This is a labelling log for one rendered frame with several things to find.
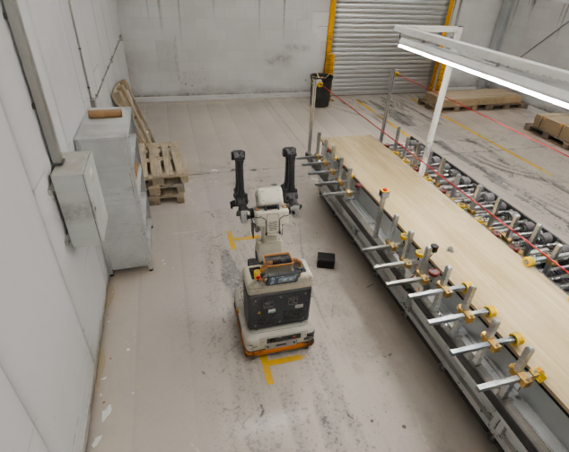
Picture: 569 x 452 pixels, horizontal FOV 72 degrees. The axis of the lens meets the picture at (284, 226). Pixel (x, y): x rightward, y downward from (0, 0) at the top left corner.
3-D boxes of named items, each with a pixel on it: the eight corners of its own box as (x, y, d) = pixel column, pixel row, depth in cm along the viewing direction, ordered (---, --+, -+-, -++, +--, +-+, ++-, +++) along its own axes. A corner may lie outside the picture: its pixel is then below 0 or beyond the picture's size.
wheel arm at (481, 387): (478, 393, 221) (479, 389, 219) (475, 387, 223) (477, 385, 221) (530, 378, 229) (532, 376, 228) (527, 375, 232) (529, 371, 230)
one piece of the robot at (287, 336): (307, 337, 342) (307, 331, 337) (260, 346, 332) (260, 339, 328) (306, 335, 344) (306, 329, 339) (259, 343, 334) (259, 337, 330)
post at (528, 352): (500, 400, 244) (530, 350, 217) (496, 395, 247) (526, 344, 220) (505, 399, 245) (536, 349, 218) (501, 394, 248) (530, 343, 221)
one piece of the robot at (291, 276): (302, 283, 318) (307, 272, 299) (259, 290, 310) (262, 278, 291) (299, 271, 324) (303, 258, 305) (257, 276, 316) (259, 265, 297)
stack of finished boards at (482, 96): (520, 102, 1020) (523, 96, 1011) (442, 107, 955) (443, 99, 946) (499, 94, 1080) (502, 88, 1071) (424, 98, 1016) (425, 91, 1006)
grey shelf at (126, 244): (109, 276, 423) (73, 140, 337) (116, 230, 495) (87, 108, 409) (153, 271, 434) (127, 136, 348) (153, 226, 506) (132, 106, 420)
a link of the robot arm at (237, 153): (233, 153, 305) (246, 152, 307) (231, 149, 316) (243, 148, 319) (236, 206, 324) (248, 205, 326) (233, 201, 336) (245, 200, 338)
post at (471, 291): (452, 337, 283) (473, 288, 256) (449, 334, 286) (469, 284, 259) (456, 336, 284) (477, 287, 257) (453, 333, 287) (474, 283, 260)
